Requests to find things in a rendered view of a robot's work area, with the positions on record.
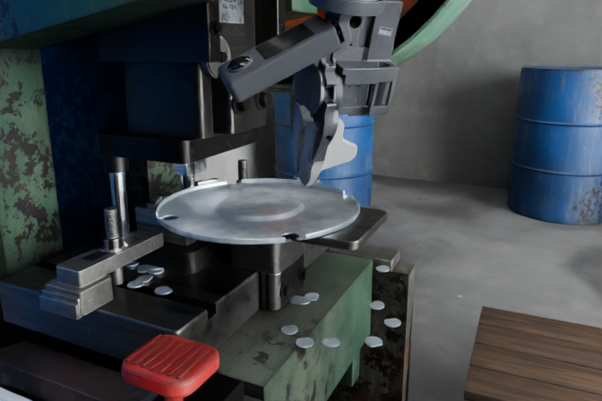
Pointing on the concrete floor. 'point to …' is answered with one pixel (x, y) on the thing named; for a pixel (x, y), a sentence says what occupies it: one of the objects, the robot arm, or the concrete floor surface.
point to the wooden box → (534, 359)
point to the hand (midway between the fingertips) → (301, 175)
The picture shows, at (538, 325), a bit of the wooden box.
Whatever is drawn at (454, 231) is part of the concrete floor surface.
